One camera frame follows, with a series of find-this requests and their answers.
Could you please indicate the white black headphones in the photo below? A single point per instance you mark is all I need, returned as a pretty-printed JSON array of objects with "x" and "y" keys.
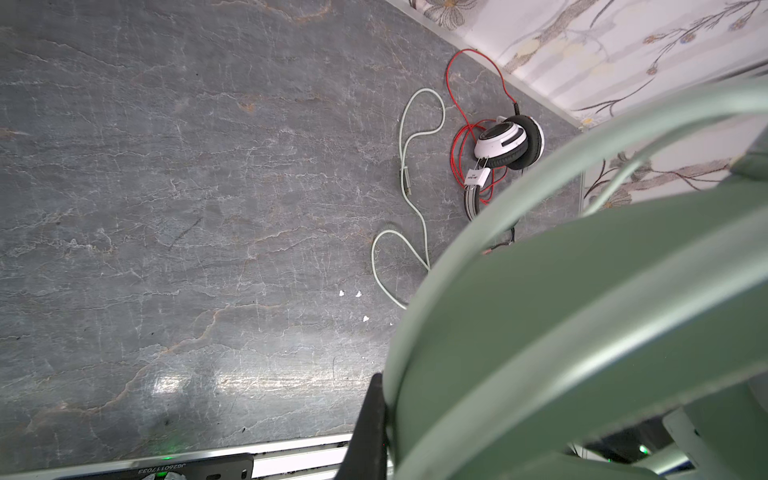
[{"x": 515, "y": 143}]

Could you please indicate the mint green headphones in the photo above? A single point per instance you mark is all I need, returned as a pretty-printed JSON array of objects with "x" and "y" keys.
[{"x": 503, "y": 359}]

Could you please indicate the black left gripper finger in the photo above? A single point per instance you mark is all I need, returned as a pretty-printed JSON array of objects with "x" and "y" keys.
[{"x": 366, "y": 455}]

